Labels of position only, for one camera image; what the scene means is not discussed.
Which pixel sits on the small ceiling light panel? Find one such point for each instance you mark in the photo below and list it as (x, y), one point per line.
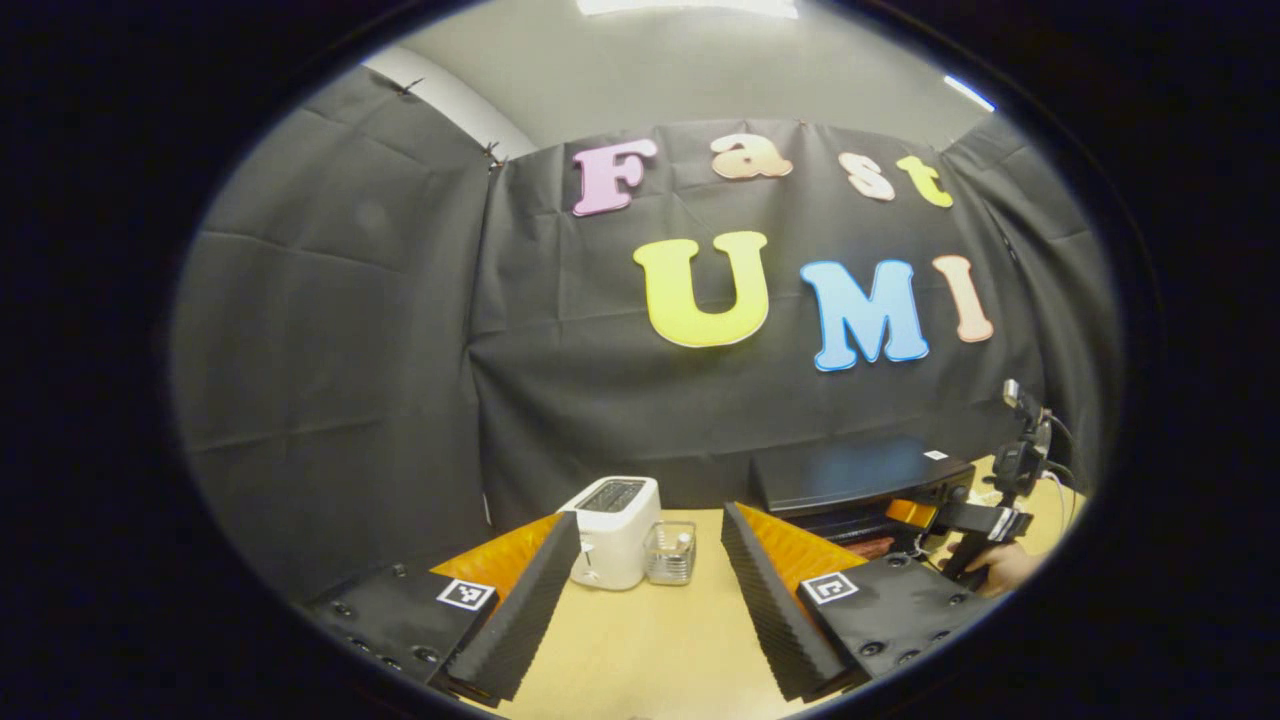
(970, 93)

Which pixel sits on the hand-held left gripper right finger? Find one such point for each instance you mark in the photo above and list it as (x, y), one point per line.
(775, 610)

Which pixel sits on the clear glass container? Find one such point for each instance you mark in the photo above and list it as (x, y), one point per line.
(670, 555)

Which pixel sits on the black backdrop cloth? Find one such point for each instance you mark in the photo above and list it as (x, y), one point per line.
(350, 400)

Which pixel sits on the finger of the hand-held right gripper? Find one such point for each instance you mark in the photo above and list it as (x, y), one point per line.
(910, 513)

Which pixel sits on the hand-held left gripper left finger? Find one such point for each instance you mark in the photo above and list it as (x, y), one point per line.
(520, 620)

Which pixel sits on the red meat strip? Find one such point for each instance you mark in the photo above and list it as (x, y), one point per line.
(870, 548)

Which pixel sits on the large ceiling light panel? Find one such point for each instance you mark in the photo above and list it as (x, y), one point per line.
(690, 6)

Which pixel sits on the black electric oven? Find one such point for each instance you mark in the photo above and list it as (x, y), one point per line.
(850, 470)

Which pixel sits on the white toaster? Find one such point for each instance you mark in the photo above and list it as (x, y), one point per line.
(615, 530)

